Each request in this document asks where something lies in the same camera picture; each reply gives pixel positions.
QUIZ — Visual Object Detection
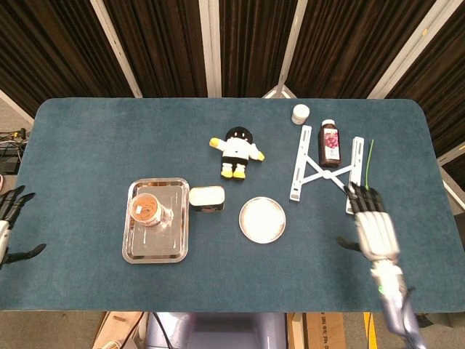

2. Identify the small white jar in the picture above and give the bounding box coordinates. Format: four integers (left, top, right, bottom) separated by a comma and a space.
291, 104, 311, 126

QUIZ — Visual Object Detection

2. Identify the clear plastic snack jar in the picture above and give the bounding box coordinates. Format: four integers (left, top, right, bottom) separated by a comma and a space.
130, 192, 174, 229

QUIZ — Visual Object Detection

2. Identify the light wooden crate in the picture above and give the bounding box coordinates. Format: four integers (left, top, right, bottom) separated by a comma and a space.
92, 311, 146, 349

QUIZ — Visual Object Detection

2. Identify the white folding laptop stand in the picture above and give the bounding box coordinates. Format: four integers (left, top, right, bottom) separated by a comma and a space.
288, 124, 365, 214

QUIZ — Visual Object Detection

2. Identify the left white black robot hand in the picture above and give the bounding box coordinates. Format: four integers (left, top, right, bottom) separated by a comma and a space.
0, 185, 47, 270

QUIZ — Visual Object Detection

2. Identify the round stainless steel plate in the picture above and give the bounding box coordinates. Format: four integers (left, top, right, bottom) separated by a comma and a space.
238, 196, 287, 244

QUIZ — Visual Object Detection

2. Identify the dark red juice bottle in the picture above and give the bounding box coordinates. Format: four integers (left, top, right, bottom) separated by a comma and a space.
318, 119, 342, 168

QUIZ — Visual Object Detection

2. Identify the dark brown pleated curtain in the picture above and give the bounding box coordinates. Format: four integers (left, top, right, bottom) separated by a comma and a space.
0, 0, 465, 157

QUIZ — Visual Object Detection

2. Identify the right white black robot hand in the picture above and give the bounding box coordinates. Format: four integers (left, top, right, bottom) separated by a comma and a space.
336, 182, 403, 263

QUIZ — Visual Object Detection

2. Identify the grey purple robot torso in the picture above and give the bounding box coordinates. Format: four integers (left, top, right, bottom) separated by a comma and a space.
145, 311, 288, 349

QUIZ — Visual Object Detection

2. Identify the black metal luncheon meat can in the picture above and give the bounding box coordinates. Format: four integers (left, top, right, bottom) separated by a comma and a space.
188, 185, 226, 212

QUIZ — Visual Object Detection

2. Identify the blue table cloth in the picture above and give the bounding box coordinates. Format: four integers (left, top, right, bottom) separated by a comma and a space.
0, 97, 465, 313

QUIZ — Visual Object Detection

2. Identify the black white plush doll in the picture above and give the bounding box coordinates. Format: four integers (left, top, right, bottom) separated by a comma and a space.
209, 126, 266, 180

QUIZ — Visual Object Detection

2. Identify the black cables and power strip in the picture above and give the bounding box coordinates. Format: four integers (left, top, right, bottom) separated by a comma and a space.
0, 127, 31, 175

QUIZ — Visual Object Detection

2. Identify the green thin cable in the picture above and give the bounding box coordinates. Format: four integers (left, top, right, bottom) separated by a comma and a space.
365, 140, 375, 190

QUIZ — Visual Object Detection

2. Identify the rectangular stainless steel tray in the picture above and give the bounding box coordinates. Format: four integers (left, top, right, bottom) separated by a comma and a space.
121, 177, 190, 265

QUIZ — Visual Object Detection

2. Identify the brown cardboard box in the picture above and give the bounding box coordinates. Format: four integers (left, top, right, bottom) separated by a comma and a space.
286, 311, 346, 349

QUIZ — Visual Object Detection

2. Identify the white frame post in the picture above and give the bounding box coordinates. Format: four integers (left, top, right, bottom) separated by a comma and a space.
89, 0, 143, 98
367, 0, 457, 100
262, 0, 310, 99
198, 0, 222, 98
437, 141, 465, 169

